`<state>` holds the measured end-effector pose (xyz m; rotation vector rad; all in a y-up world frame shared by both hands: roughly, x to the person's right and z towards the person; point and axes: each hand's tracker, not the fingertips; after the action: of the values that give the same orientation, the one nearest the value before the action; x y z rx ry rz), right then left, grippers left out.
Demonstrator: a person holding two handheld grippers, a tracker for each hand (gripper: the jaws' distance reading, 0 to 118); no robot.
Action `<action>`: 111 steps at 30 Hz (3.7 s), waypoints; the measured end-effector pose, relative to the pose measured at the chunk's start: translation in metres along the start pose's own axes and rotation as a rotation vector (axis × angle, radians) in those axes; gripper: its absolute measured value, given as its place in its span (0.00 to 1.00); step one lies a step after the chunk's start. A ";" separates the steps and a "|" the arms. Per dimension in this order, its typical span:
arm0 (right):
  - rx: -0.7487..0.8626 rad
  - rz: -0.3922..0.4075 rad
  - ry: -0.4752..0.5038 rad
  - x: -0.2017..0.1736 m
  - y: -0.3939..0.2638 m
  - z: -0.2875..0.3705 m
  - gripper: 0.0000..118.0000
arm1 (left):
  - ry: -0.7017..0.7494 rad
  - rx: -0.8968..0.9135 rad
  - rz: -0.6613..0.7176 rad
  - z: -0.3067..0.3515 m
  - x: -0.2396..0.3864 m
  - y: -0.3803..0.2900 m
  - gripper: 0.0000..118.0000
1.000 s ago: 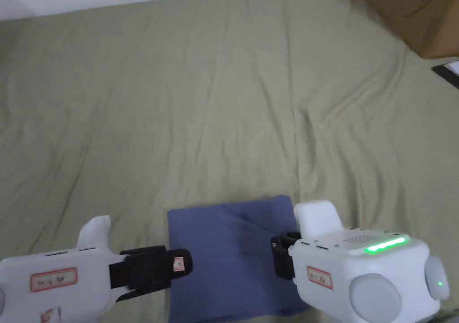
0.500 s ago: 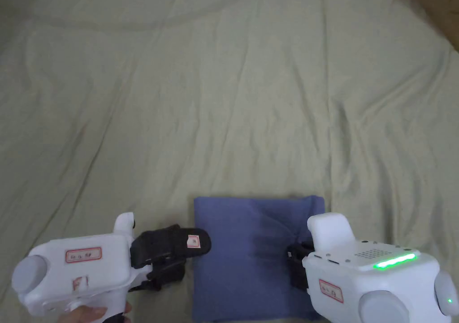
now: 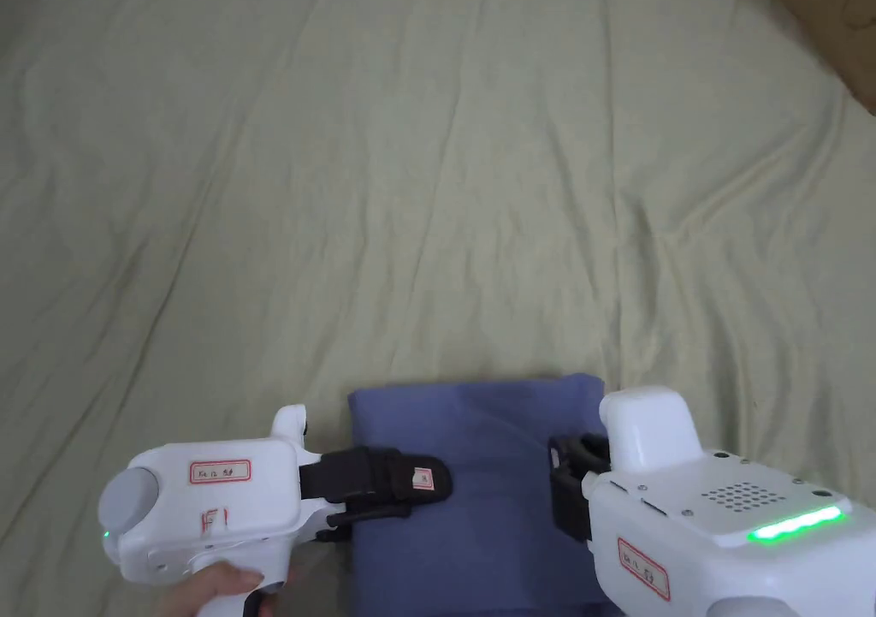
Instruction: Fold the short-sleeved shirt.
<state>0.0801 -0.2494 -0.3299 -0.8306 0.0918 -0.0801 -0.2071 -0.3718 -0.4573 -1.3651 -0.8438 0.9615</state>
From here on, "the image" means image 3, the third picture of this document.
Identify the bed with pale green sheet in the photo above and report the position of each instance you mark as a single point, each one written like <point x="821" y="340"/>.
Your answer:
<point x="383" y="165"/>

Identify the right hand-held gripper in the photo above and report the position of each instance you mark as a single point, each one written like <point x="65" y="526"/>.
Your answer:
<point x="718" y="528"/>

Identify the dark blue garment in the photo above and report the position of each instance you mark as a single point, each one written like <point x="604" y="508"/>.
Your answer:
<point x="493" y="542"/>

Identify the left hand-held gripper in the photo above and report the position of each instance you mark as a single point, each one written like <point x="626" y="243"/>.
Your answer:
<point x="205" y="507"/>

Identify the person's left hand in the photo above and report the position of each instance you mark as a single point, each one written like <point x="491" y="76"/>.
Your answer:
<point x="205" y="593"/>

